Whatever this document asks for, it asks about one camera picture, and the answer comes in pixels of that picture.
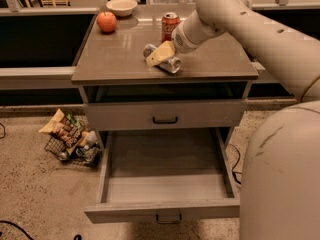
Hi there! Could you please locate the black cable right floor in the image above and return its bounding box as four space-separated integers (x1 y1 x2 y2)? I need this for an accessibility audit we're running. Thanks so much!
228 143 243 186

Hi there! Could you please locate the black cable left floor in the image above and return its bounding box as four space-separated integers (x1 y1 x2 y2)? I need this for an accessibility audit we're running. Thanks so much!
0 219 83 240

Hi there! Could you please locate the silver blue redbull can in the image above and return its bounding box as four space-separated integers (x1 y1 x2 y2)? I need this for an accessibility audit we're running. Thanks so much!
143 44 181 74

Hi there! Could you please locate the red coca-cola can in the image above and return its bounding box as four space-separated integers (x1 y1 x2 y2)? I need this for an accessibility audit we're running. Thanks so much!
161 12 180 42

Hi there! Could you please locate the red apple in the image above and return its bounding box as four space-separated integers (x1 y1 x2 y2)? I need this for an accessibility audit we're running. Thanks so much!
96 11 117 33

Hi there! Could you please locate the closed grey top drawer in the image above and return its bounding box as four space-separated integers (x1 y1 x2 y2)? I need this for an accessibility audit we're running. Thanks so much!
83 100 245 131

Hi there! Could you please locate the grey drawer cabinet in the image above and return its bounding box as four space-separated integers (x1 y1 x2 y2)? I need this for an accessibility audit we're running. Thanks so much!
71 3 260 225

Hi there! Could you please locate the wire basket on floor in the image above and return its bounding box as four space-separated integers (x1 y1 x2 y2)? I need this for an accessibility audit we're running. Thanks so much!
40 116 102 167

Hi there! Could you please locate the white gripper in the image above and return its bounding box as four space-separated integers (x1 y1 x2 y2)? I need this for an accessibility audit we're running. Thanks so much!
145 17 207 67

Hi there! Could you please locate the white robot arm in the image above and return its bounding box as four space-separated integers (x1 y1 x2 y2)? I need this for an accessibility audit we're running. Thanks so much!
172 0 320 240

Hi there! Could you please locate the white bowl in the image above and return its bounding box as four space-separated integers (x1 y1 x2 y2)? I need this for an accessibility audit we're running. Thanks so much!
106 0 138 17

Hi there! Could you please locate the black cable floor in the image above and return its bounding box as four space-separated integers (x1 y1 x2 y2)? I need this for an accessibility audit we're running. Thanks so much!
228 143 243 186
0 219 83 240

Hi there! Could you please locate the open grey middle drawer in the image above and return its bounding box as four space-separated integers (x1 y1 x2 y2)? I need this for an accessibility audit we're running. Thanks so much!
85 128 240 224

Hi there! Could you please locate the brown snack bag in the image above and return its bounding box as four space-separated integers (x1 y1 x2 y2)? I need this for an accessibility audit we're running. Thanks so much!
39 109 88 154

